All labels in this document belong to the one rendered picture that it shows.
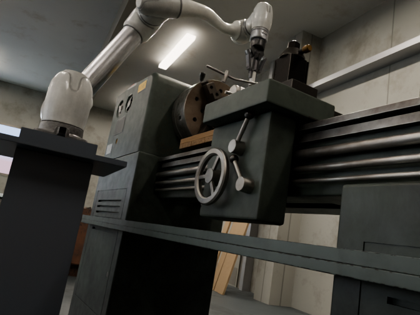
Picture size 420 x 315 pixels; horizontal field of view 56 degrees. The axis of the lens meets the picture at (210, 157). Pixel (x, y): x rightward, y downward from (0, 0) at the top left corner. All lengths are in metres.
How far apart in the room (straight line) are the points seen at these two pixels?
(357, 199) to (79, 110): 1.07
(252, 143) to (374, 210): 0.38
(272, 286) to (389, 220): 3.64
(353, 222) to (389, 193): 0.08
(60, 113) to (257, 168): 0.81
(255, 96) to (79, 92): 0.77
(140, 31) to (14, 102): 7.70
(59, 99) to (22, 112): 7.93
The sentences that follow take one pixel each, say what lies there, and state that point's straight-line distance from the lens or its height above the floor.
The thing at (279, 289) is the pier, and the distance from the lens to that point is 4.34.
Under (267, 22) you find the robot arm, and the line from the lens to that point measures 2.09.
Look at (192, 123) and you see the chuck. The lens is 1.67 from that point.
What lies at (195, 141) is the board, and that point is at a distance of 1.43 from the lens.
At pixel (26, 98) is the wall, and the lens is 9.50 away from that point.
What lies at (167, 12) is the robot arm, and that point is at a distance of 1.84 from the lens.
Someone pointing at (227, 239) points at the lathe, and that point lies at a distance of 0.91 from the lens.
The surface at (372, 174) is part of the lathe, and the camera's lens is 0.83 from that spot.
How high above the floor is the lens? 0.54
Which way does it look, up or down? 12 degrees up
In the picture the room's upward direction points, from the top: 10 degrees clockwise
